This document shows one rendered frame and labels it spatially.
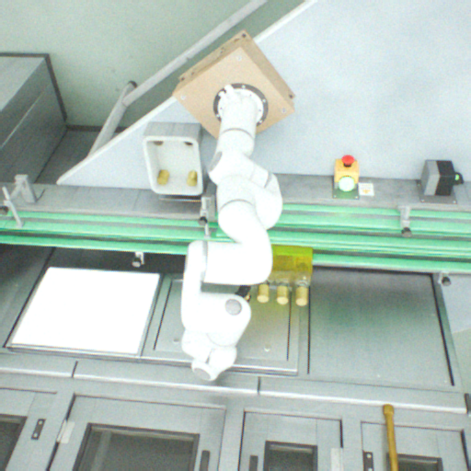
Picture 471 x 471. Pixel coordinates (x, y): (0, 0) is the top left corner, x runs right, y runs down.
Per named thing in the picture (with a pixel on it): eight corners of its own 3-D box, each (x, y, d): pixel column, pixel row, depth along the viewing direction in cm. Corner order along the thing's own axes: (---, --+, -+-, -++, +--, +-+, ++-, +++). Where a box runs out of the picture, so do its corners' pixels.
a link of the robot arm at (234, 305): (242, 281, 124) (179, 276, 122) (260, 237, 107) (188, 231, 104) (242, 347, 116) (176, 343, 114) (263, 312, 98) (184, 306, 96)
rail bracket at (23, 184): (33, 192, 187) (6, 236, 171) (18, 155, 175) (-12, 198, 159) (46, 193, 186) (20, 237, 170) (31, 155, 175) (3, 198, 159)
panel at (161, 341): (48, 269, 185) (7, 350, 161) (46, 264, 183) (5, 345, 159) (301, 286, 176) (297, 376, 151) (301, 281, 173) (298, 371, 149)
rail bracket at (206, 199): (206, 221, 172) (200, 247, 164) (202, 181, 161) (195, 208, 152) (215, 222, 172) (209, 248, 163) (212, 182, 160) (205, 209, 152)
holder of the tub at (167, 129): (160, 189, 183) (155, 202, 177) (148, 121, 164) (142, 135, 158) (208, 190, 181) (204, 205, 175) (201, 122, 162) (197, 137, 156)
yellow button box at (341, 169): (333, 174, 170) (334, 189, 164) (336, 155, 164) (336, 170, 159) (355, 176, 169) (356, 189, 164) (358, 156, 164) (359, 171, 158)
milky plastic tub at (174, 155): (157, 178, 179) (152, 193, 173) (147, 121, 163) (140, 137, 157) (207, 179, 177) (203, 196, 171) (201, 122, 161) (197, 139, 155)
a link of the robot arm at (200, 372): (197, 349, 127) (231, 367, 127) (214, 316, 134) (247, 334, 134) (187, 373, 139) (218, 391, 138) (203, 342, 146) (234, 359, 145)
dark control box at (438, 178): (419, 178, 167) (423, 195, 161) (425, 158, 161) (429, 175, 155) (446, 179, 166) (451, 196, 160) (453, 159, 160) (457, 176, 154)
